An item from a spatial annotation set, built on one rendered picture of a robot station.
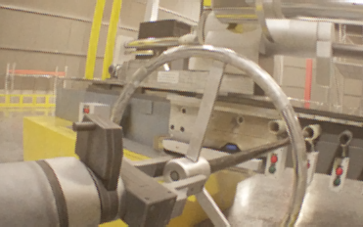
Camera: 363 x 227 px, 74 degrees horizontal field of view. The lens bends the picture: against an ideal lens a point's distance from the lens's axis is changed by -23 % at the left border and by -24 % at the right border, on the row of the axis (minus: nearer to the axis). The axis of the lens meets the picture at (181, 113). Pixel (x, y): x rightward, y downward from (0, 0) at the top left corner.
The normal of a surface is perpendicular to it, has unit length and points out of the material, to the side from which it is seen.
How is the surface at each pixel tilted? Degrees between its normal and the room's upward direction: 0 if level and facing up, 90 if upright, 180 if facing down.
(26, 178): 35
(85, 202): 72
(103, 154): 90
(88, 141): 90
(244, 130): 90
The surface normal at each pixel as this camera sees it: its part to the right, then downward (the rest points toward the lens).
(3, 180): 0.47, -0.80
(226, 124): -0.62, 0.01
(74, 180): 0.61, -0.61
